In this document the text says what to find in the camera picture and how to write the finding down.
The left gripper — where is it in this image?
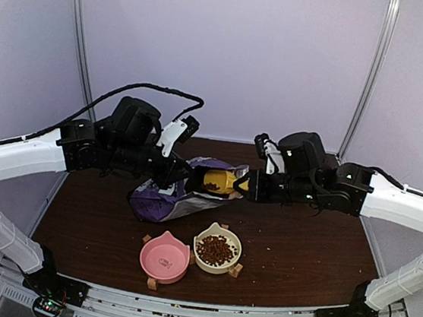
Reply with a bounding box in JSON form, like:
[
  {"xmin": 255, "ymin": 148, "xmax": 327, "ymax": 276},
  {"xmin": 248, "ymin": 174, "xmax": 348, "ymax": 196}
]
[{"xmin": 105, "ymin": 138, "xmax": 197, "ymax": 193}]

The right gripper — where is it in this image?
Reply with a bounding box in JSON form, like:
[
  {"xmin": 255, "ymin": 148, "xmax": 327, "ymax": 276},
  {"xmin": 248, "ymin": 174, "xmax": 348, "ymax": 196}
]
[{"xmin": 233, "ymin": 166, "xmax": 323, "ymax": 211}]

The yellow plastic scoop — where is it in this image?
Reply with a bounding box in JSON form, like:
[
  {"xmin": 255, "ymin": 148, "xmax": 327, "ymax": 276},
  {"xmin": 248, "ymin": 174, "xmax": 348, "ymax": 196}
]
[{"xmin": 201, "ymin": 169, "xmax": 238, "ymax": 198}]

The brown kibble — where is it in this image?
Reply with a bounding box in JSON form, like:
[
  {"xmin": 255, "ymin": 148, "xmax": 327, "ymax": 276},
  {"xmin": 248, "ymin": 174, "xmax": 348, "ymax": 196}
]
[
  {"xmin": 204, "ymin": 182, "xmax": 219, "ymax": 192},
  {"xmin": 195, "ymin": 235, "xmax": 238, "ymax": 266}
]

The purple pet food bag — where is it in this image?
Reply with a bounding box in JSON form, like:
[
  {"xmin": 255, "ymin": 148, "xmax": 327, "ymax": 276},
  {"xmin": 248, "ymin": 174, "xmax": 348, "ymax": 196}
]
[{"xmin": 127, "ymin": 157, "xmax": 249, "ymax": 223}]

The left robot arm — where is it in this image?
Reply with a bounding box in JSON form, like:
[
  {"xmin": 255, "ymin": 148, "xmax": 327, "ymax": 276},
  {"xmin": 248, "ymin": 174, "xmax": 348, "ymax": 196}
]
[{"xmin": 0, "ymin": 97, "xmax": 199, "ymax": 296}]

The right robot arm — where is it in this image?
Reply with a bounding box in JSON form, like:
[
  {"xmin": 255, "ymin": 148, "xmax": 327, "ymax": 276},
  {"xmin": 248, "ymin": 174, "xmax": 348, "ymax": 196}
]
[{"xmin": 233, "ymin": 132, "xmax": 423, "ymax": 317}]

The cream cat-shaped bowl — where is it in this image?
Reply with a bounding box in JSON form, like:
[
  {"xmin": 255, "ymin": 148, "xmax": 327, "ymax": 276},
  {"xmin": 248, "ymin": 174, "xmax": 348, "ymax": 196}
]
[{"xmin": 193, "ymin": 222, "xmax": 242, "ymax": 275}]

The brown kibble in cream bowl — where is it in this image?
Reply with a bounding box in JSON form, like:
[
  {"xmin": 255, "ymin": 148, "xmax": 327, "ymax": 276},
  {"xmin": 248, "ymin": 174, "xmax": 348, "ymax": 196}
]
[{"xmin": 195, "ymin": 235, "xmax": 238, "ymax": 266}]

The pink cat-shaped bowl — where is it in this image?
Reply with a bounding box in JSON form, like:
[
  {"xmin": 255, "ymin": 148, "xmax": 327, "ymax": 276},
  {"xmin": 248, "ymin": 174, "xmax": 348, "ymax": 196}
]
[{"xmin": 139, "ymin": 231, "xmax": 191, "ymax": 284}]

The wooden bowl stand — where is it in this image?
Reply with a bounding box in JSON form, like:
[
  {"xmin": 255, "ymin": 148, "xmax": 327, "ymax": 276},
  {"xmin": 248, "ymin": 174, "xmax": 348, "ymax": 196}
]
[{"xmin": 141, "ymin": 224, "xmax": 244, "ymax": 290}]

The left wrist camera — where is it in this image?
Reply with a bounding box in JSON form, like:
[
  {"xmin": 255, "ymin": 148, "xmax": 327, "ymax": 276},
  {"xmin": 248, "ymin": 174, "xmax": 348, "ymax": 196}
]
[{"xmin": 156, "ymin": 116, "xmax": 200, "ymax": 157}]

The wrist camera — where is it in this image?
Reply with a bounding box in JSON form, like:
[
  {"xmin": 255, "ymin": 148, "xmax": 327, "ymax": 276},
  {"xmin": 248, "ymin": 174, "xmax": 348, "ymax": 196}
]
[
  {"xmin": 254, "ymin": 133, "xmax": 286, "ymax": 175},
  {"xmin": 156, "ymin": 116, "xmax": 200, "ymax": 157}
]

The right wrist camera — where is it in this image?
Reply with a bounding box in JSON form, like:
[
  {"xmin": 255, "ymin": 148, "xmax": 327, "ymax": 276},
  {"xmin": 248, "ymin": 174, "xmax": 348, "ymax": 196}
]
[{"xmin": 254, "ymin": 133, "xmax": 286, "ymax": 175}]

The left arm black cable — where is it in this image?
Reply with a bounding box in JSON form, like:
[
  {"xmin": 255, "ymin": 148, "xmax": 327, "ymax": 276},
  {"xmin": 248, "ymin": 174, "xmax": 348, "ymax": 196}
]
[{"xmin": 0, "ymin": 65, "xmax": 207, "ymax": 176}]

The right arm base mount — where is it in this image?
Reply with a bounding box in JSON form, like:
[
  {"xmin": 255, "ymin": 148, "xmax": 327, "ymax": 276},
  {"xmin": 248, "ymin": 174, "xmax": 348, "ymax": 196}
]
[{"xmin": 314, "ymin": 281, "xmax": 379, "ymax": 317}]

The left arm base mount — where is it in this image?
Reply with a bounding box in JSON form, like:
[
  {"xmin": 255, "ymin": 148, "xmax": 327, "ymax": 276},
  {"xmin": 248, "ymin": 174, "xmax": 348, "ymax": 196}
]
[{"xmin": 22, "ymin": 246, "xmax": 89, "ymax": 307}]

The left aluminium frame post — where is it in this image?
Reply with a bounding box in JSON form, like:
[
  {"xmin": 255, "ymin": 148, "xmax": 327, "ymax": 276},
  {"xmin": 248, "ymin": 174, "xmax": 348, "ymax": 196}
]
[{"xmin": 72, "ymin": 0, "xmax": 93, "ymax": 105}]

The aluminium frame post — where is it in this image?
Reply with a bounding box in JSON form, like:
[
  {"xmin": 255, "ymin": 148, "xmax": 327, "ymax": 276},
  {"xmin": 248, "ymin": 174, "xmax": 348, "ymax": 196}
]
[
  {"xmin": 72, "ymin": 0, "xmax": 93, "ymax": 105},
  {"xmin": 337, "ymin": 0, "xmax": 402, "ymax": 161}
]

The right aluminium frame post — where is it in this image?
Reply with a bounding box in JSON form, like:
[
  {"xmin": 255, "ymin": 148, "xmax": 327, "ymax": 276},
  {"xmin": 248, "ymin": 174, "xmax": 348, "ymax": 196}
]
[{"xmin": 337, "ymin": 0, "xmax": 402, "ymax": 161}]

